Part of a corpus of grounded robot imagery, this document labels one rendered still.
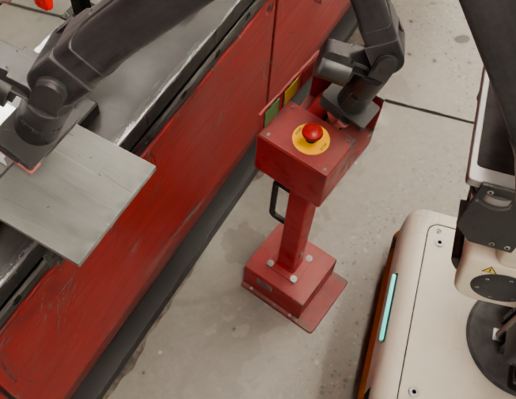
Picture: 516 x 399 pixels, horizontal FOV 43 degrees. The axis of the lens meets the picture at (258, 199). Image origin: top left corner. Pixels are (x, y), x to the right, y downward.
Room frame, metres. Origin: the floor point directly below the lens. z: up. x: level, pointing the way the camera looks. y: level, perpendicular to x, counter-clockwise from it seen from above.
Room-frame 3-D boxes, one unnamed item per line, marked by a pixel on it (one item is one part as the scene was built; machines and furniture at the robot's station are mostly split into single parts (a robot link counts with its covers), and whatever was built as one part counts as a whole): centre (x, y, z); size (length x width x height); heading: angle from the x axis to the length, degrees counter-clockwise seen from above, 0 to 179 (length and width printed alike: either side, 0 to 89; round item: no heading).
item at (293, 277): (0.77, -0.10, 0.13); 0.10 x 0.10 x 0.01; 59
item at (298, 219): (0.77, -0.10, 0.39); 0.05 x 0.05 x 0.54; 59
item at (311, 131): (0.73, -0.09, 0.79); 0.04 x 0.04 x 0.04
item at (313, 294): (0.76, -0.13, 0.06); 0.25 x 0.20 x 0.12; 59
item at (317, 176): (0.77, -0.10, 0.75); 0.20 x 0.16 x 0.18; 149
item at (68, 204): (0.47, 0.31, 1.00); 0.26 x 0.18 x 0.01; 65
